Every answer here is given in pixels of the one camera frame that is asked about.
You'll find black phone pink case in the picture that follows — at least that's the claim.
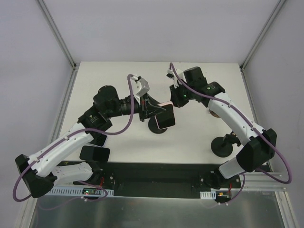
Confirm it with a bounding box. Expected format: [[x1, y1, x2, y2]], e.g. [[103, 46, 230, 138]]
[[155, 101, 176, 130]]

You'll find black clamp phone stand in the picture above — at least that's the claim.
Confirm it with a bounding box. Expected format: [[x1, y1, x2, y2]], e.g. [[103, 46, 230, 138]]
[[148, 117, 168, 134]]

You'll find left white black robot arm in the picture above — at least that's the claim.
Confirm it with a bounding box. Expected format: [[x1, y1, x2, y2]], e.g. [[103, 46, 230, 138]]
[[13, 85, 165, 202]]

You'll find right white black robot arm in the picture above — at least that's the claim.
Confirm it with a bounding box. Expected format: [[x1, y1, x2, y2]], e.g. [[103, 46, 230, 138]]
[[167, 65, 277, 190]]

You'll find wooden base wedge phone stand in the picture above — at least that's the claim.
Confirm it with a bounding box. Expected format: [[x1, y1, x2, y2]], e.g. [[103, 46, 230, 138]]
[[209, 109, 221, 118]]

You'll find black phone lilac case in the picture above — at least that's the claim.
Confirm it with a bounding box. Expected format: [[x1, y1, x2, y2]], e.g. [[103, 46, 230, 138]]
[[88, 134, 107, 147]]

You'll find black round base phone stand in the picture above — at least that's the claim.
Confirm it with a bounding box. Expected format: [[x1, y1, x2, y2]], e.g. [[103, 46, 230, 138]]
[[211, 132, 241, 158]]

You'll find black phone dark case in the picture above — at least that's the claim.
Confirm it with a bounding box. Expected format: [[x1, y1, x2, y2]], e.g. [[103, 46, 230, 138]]
[[79, 146, 110, 163]]

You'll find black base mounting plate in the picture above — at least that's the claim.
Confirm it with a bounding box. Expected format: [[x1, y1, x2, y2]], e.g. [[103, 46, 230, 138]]
[[57, 161, 271, 197]]

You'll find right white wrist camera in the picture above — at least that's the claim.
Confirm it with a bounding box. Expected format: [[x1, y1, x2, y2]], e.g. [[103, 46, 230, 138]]
[[166, 69, 184, 88]]

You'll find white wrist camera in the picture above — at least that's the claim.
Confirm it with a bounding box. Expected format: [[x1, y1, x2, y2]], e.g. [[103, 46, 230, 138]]
[[131, 76, 150, 103], [166, 69, 184, 88]]

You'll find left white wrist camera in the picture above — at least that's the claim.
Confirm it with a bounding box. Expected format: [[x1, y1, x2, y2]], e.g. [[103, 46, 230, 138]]
[[131, 76, 150, 103]]

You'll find left aluminium frame post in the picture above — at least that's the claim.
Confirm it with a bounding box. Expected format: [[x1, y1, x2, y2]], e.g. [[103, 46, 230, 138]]
[[36, 0, 80, 72]]

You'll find aluminium frame post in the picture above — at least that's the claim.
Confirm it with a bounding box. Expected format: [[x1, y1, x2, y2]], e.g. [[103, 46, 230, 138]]
[[239, 0, 288, 72], [36, 0, 80, 72]]

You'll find right white cable duct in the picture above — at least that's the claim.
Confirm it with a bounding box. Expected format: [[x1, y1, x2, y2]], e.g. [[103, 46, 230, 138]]
[[199, 190, 217, 200]]

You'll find white cable duct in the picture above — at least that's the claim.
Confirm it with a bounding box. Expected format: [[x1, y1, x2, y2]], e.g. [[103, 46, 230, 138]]
[[46, 187, 114, 197], [199, 190, 217, 200]]

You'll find left white cable duct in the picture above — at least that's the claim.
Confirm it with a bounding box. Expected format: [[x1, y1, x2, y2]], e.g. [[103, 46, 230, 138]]
[[46, 187, 114, 197]]

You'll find right aluminium frame post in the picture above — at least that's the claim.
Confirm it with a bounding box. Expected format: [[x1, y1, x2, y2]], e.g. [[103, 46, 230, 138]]
[[239, 0, 288, 72]]

